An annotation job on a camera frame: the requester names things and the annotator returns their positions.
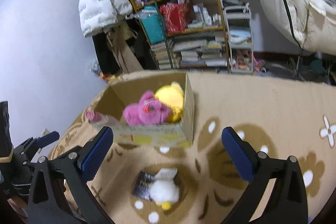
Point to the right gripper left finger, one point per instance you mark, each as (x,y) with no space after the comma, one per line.
(59,192)

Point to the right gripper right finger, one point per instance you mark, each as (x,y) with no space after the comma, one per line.
(288,200)

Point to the white fluffy plush keychain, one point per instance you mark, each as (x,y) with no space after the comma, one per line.
(159,187)

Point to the pink plush toy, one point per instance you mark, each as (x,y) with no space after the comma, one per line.
(148,111)

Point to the yellow plush toy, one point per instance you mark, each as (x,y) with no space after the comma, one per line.
(173,97)

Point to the pink rolled bag pack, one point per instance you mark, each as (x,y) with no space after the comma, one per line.
(97,118)

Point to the cardboard box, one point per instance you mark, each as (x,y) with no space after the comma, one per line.
(121,94)

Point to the stack of books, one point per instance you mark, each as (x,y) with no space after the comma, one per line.
(202,49)

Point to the white rolling cart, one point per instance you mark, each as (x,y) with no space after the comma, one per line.
(237,21)

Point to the teal storage box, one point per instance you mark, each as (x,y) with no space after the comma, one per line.
(152,24)

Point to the wooden bookshelf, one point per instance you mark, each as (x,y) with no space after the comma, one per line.
(184,33)

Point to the red gift bag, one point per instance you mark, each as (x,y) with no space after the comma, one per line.
(175,17)

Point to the wall socket lower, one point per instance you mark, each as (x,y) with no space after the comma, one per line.
(45,132)

